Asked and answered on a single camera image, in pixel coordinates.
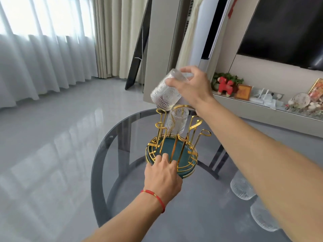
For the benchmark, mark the white router with antennas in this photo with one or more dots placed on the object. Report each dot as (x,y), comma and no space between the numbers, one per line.
(262,97)

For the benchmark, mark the clear embossed drinking glass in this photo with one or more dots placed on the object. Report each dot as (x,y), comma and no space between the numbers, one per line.
(178,120)
(262,216)
(166,94)
(242,187)

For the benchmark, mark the person's right hand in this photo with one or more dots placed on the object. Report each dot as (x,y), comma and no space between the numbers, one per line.
(196,90)

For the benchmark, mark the beige drape curtain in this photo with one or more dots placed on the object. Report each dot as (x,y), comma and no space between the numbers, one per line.
(113,35)

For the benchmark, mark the white standing air conditioner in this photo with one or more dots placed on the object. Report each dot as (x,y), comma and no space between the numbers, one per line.
(205,30)

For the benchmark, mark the gold framed red picture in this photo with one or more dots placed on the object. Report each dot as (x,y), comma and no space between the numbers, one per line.
(317,90)

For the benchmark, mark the cream fabric cover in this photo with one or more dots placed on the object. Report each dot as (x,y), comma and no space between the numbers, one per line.
(190,35)

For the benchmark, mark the black framed standing mirror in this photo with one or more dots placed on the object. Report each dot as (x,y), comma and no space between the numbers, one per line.
(137,52)

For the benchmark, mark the person's left forearm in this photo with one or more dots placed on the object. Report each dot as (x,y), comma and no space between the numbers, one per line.
(131,221)

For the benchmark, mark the person's left middle finger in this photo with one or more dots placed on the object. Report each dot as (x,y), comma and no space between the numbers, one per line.
(158,160)

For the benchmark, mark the person's right thumb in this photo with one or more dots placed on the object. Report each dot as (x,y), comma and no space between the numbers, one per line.
(176,82)

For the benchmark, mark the person's left thumb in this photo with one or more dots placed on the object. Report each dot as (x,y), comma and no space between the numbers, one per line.
(174,165)

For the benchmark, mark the person's left hand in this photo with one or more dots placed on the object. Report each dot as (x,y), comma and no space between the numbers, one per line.
(161,181)

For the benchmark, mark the small orange framed picture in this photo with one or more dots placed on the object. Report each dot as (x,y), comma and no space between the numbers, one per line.
(243,92)

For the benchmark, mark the white sheer curtain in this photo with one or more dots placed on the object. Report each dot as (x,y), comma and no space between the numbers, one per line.
(43,42)

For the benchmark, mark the person's right forearm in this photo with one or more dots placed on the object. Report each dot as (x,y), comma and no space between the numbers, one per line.
(265,168)

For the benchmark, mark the black television screen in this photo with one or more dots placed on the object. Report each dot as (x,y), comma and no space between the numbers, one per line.
(285,27)

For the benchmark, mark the beige media console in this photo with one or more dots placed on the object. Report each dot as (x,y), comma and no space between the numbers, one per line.
(272,118)

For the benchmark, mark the red toy horse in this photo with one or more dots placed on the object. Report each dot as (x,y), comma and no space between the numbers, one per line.
(225,86)

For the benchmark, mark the gold cup rack teal tray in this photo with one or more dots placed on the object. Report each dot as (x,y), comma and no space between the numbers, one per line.
(184,152)

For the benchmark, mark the round decorative plate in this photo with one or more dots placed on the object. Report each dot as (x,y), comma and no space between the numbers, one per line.
(301,100)

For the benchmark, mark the red hanging ornament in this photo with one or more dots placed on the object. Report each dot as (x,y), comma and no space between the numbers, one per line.
(233,6)

